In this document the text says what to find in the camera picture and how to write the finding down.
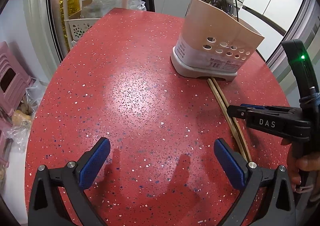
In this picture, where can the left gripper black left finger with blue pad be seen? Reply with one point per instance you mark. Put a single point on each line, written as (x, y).
(46, 206)

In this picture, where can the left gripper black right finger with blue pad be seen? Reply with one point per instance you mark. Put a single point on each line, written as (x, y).
(277, 206)

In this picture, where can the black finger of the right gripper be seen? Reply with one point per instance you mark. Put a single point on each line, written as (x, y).
(240, 111)

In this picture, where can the brass chopstick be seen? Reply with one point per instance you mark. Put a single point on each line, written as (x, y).
(228, 119)
(237, 126)

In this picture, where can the person's right hand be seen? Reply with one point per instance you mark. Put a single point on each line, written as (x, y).
(307, 163)

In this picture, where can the plastic bag with food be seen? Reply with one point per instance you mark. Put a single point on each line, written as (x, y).
(23, 116)

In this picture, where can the beige utensil holder grey base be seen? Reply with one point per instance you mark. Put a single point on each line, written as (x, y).
(212, 43)

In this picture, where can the pink plastic stool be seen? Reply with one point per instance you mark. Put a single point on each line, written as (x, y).
(14, 81)

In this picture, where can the white refrigerator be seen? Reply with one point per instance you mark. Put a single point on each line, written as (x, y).
(272, 19)

